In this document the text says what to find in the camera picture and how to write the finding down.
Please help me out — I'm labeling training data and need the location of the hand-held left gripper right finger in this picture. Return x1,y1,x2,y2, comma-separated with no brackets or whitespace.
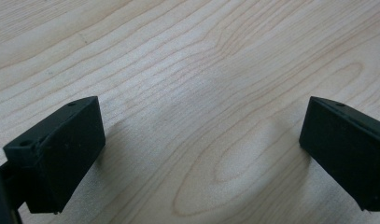
298,95,380,213

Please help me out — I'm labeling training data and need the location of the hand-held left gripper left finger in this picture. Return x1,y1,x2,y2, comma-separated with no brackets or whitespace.
3,95,106,216

